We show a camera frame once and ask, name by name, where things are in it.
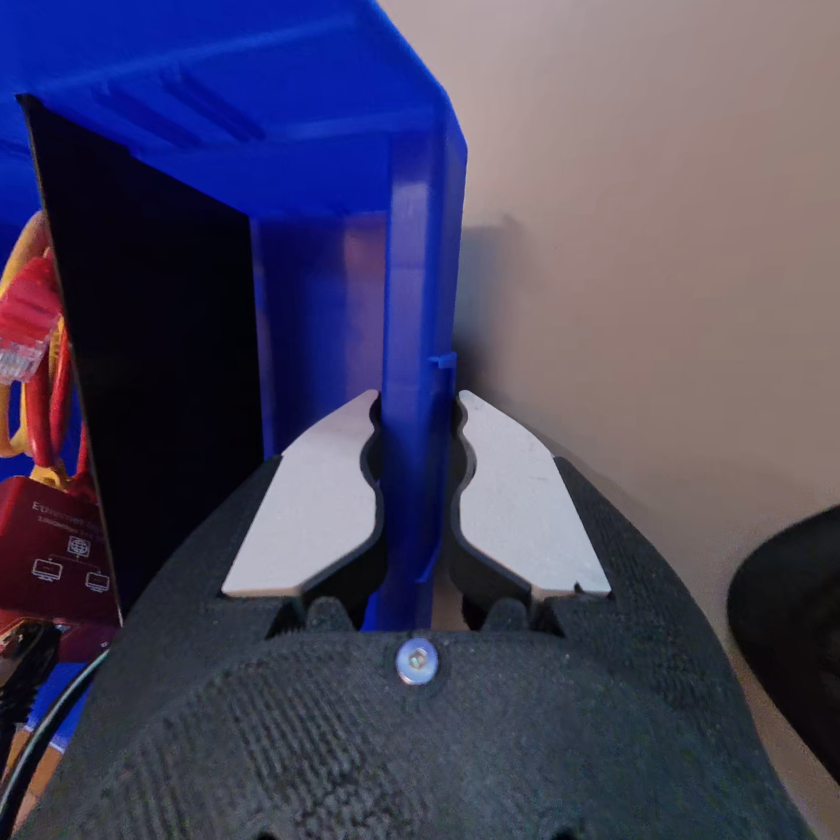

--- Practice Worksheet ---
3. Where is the black ethernet cable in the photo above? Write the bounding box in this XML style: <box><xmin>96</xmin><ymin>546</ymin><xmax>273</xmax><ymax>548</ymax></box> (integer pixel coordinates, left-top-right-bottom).
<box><xmin>0</xmin><ymin>622</ymin><xmax>111</xmax><ymax>840</ymax></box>

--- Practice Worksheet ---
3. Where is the red ethernet cable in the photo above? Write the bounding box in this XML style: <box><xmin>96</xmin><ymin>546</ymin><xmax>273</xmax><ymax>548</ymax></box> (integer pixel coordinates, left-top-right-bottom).
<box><xmin>0</xmin><ymin>256</ymin><xmax>91</xmax><ymax>490</ymax></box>

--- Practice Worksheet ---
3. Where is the red ethernet switch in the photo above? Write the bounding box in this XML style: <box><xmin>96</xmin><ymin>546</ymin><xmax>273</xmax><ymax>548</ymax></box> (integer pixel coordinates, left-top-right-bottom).
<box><xmin>0</xmin><ymin>475</ymin><xmax>123</xmax><ymax>665</ymax></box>

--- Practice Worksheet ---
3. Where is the black textured chair armrest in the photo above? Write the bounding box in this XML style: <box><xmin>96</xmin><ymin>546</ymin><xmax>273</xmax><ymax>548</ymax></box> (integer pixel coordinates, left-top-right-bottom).
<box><xmin>726</xmin><ymin>504</ymin><xmax>840</xmax><ymax>783</ymax></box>

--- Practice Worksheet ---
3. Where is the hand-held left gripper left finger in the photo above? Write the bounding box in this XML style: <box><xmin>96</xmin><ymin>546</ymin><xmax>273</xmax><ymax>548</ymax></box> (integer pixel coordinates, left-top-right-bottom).
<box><xmin>220</xmin><ymin>390</ymin><xmax>389</xmax><ymax>601</ymax></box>

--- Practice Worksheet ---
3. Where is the yellow ethernet cable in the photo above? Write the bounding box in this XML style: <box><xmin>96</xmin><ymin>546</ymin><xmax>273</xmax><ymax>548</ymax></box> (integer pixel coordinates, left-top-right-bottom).
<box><xmin>0</xmin><ymin>211</ymin><xmax>72</xmax><ymax>492</ymax></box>

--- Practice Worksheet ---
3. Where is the blue plastic bin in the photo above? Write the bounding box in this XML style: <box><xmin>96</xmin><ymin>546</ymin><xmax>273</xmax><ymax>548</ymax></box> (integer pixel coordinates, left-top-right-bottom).
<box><xmin>0</xmin><ymin>0</ymin><xmax>469</xmax><ymax>756</ymax></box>

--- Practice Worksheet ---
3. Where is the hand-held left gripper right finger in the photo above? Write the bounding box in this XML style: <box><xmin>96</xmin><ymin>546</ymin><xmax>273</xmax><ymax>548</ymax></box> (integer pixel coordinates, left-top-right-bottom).
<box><xmin>448</xmin><ymin>390</ymin><xmax>613</xmax><ymax>601</ymax></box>

